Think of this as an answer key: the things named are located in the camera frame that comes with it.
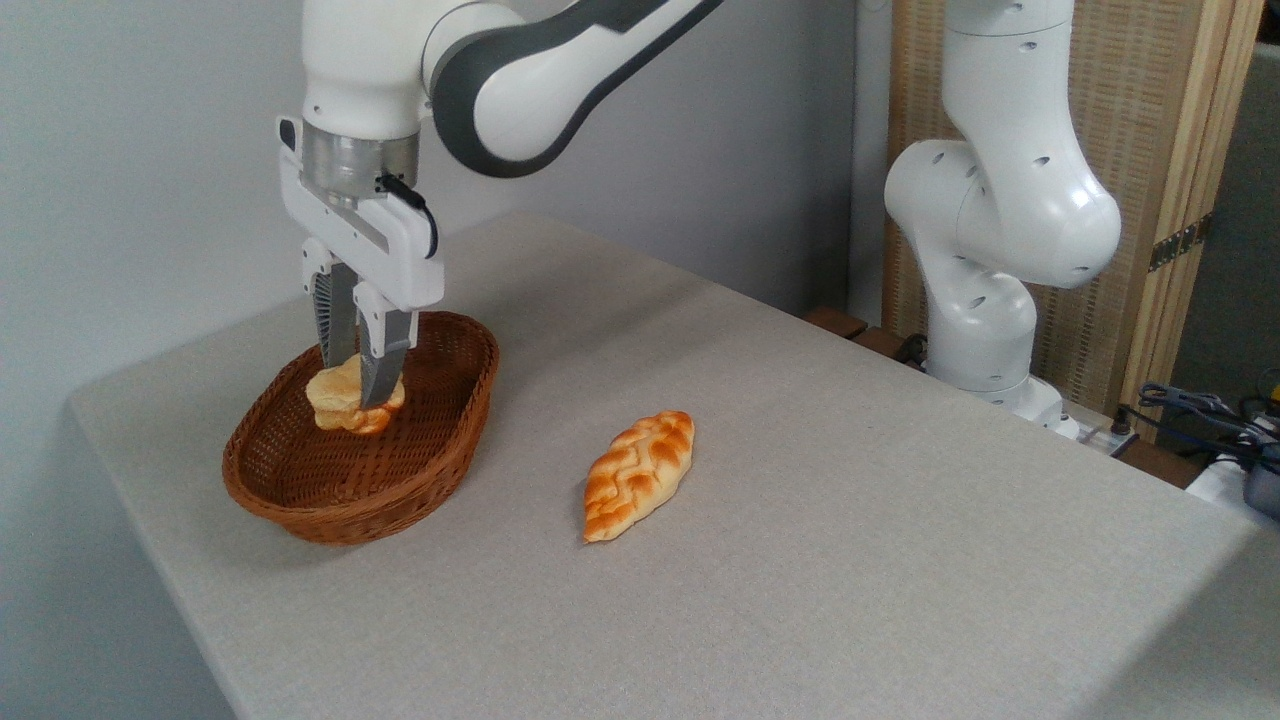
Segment brown wicker basket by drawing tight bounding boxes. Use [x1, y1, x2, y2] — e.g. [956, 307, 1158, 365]
[222, 311, 500, 546]

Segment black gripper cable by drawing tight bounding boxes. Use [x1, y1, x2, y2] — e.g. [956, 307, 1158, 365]
[377, 173, 441, 260]

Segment blue grey cable bundle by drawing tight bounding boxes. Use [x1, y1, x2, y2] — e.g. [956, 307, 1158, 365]
[1120, 381, 1280, 456]

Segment braided golden bread loaf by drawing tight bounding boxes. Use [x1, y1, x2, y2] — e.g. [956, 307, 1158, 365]
[583, 410, 696, 544]

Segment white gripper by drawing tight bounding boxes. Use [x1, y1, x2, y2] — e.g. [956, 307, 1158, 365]
[279, 150, 445, 412]

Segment round pale bread roll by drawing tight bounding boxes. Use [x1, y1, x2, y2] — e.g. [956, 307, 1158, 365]
[305, 353, 407, 436]

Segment grey tablecloth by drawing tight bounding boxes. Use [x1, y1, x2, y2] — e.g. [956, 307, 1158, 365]
[68, 213, 1280, 720]

